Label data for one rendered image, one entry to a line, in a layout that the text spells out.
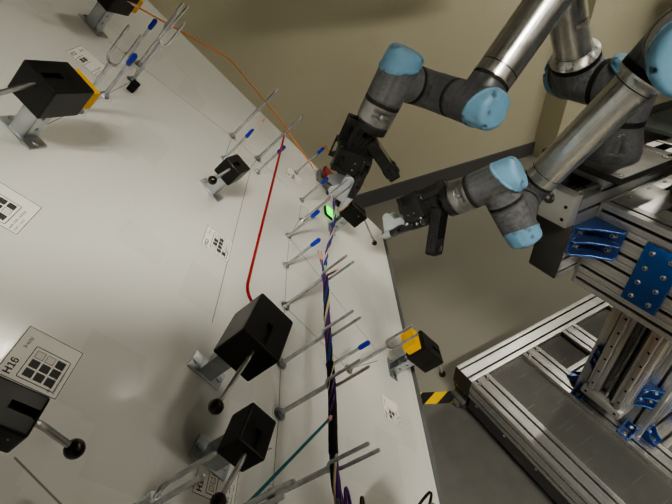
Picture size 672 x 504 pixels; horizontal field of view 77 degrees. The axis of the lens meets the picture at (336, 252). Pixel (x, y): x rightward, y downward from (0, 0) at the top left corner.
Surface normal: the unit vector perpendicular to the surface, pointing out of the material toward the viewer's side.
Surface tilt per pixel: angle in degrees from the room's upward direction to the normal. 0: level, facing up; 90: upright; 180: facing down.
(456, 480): 0
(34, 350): 50
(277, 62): 90
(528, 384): 0
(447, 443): 0
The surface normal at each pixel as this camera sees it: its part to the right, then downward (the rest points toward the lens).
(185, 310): 0.74, -0.55
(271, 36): 0.48, 0.50
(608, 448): -0.04, -0.81
